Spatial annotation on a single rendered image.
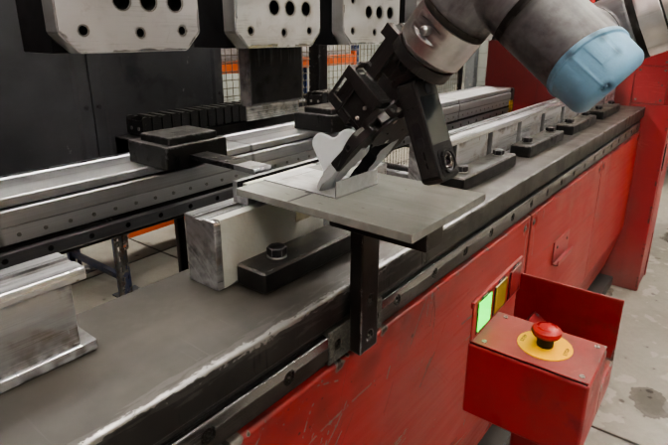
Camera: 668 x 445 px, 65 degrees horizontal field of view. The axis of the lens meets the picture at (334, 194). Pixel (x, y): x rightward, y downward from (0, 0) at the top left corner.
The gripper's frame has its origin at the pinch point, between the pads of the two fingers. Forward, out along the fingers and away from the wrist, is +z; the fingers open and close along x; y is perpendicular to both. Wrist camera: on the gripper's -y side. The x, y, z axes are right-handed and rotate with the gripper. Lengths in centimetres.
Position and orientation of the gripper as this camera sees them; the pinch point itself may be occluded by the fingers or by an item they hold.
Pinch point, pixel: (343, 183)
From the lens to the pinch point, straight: 67.5
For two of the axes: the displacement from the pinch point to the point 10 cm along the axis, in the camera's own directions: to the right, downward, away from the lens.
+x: -6.5, 2.2, -7.2
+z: -4.9, 6.0, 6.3
